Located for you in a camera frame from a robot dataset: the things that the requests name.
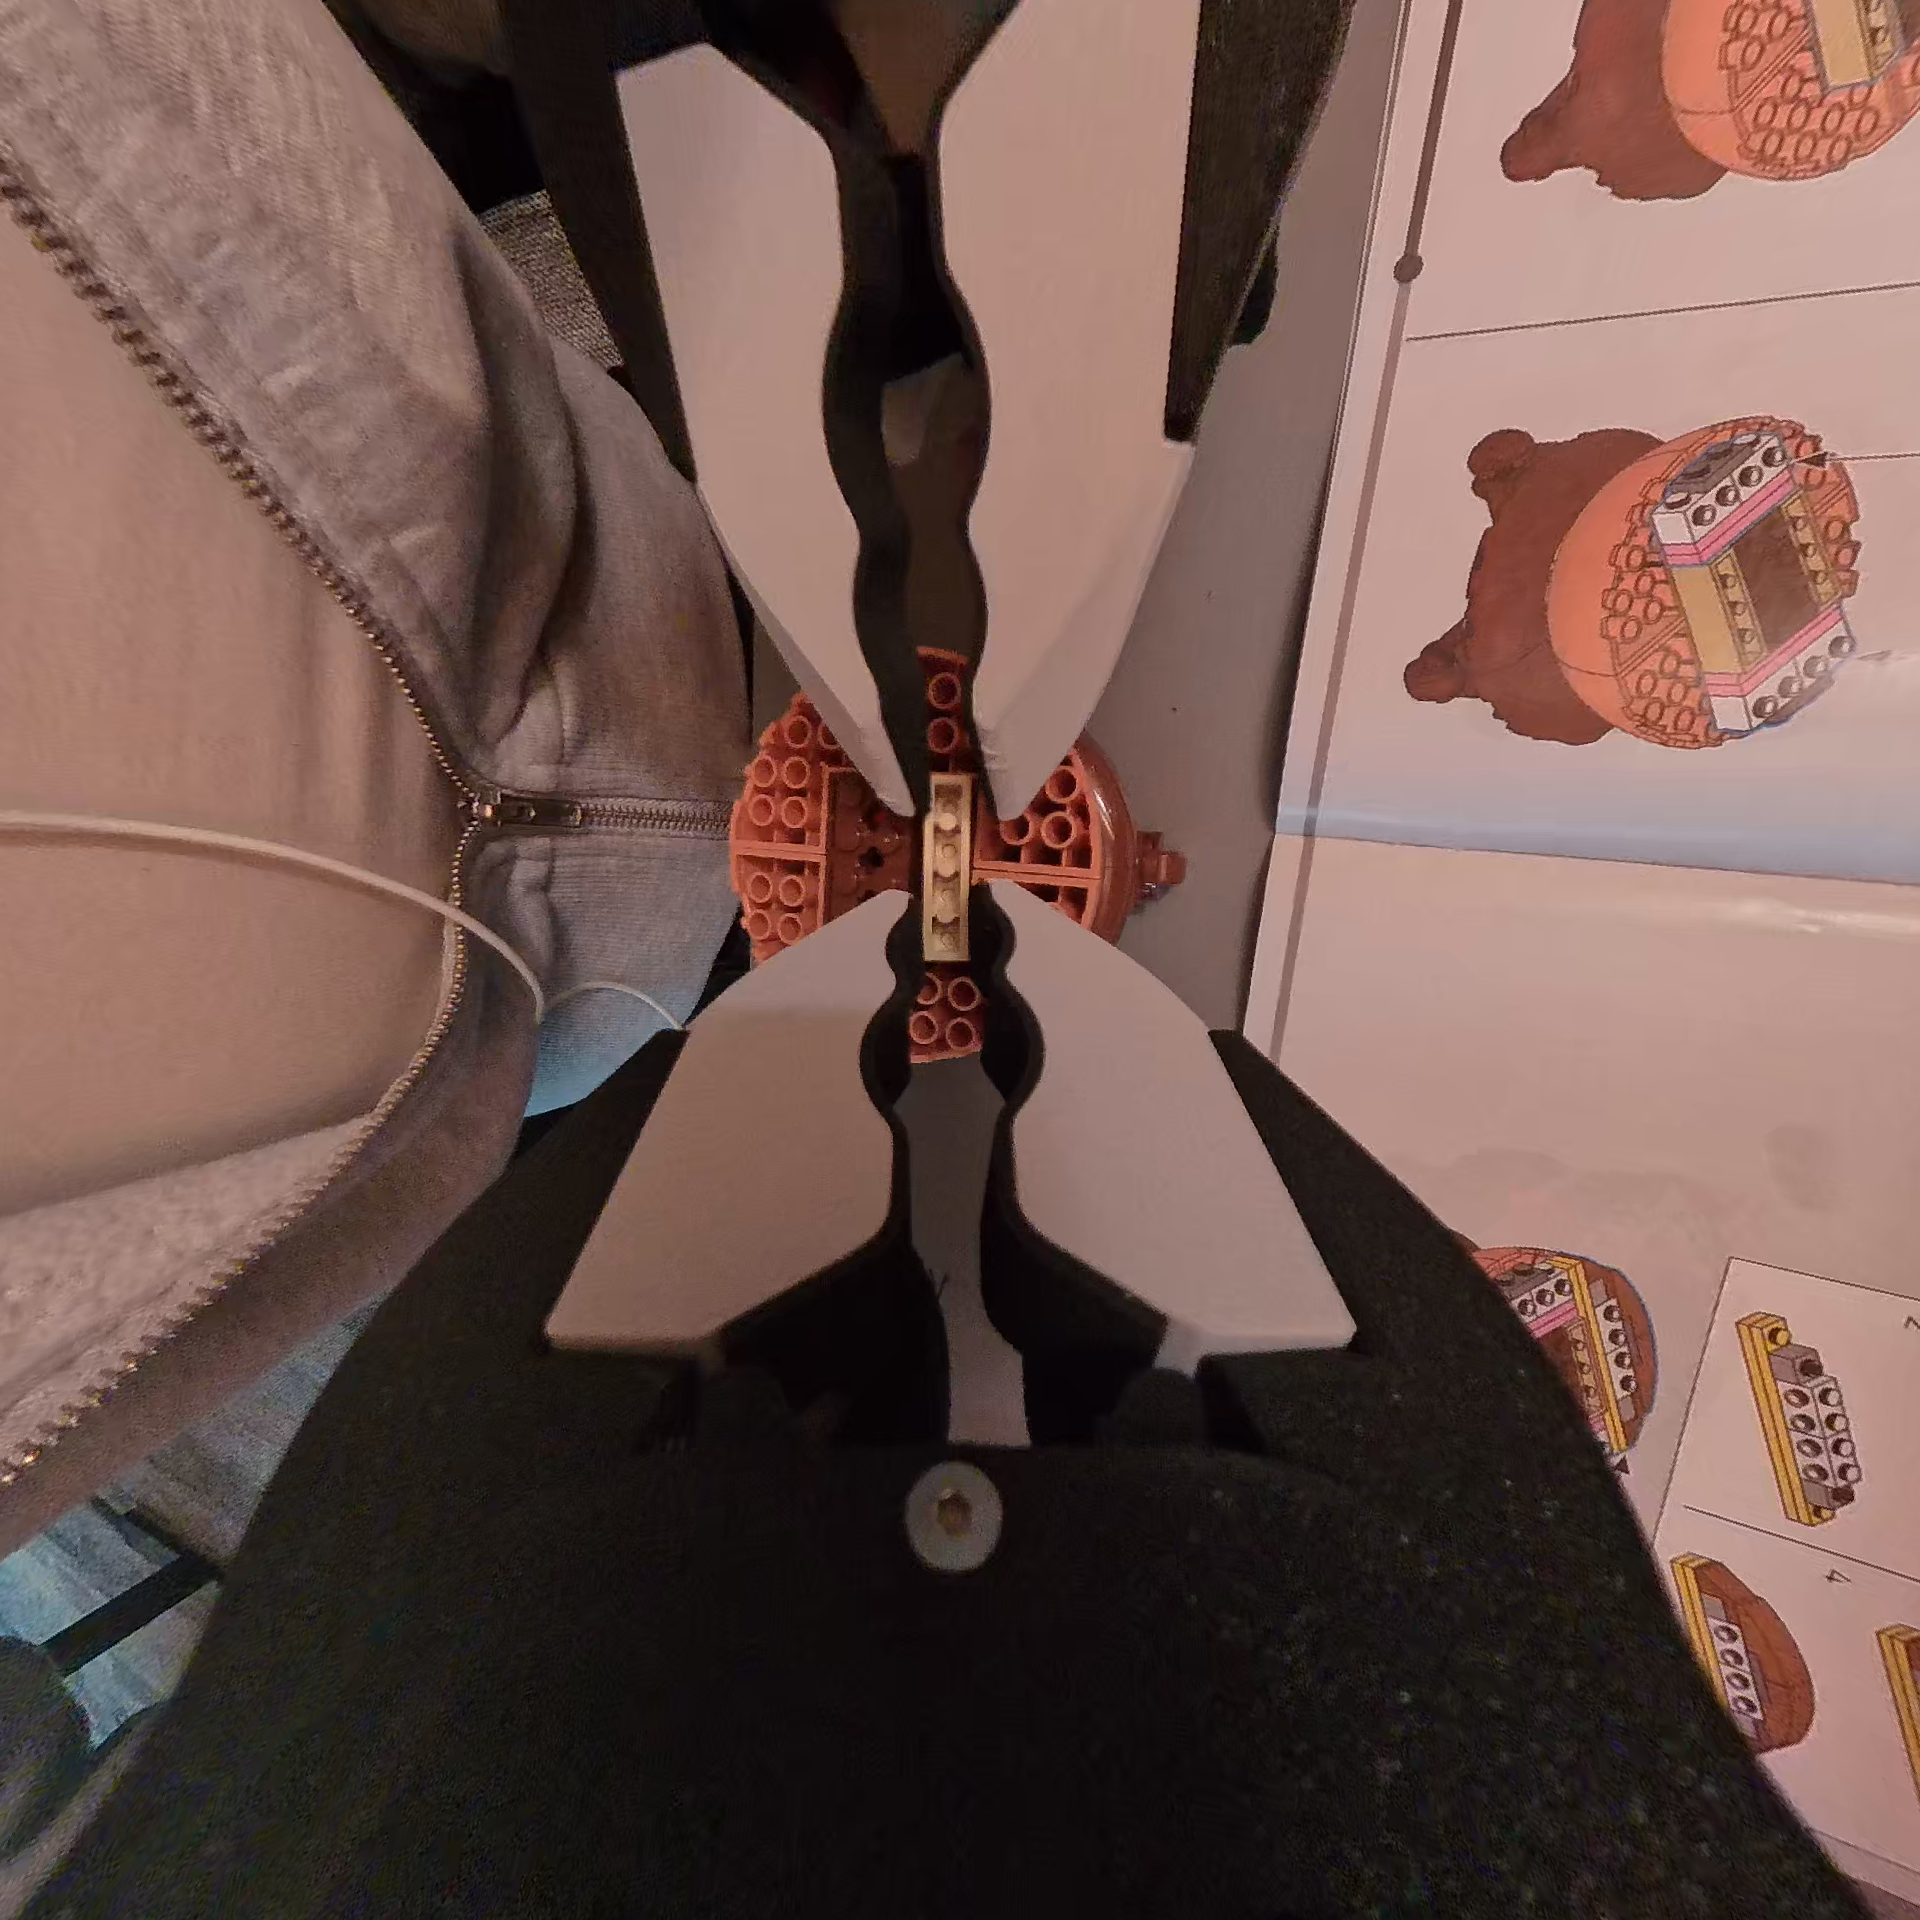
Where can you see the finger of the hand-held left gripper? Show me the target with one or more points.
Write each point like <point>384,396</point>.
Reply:
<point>1082,302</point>
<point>767,360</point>

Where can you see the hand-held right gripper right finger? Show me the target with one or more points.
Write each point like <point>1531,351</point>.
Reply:
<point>1188,1198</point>

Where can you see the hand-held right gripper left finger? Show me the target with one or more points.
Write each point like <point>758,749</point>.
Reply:
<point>720,1198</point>

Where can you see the round orange lego pot build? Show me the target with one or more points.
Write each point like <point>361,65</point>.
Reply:
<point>812,827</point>

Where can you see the tan brick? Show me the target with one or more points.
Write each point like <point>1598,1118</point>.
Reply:
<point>952,869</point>

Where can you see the open building instruction booklet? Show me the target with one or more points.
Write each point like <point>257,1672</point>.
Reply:
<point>1622,902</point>

